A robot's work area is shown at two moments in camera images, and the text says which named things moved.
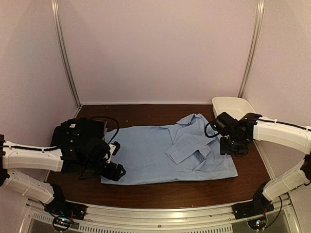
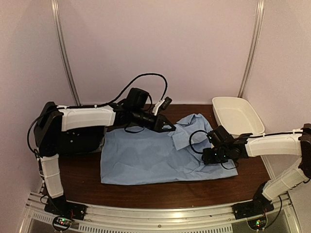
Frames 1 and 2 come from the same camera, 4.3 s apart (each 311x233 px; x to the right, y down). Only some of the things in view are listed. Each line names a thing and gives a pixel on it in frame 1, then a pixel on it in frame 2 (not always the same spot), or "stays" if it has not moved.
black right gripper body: (233, 145) → (221, 157)
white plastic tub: (235, 107) stays
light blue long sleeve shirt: (189, 151) stays
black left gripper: (115, 176) → (158, 124)
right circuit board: (257, 224) stays
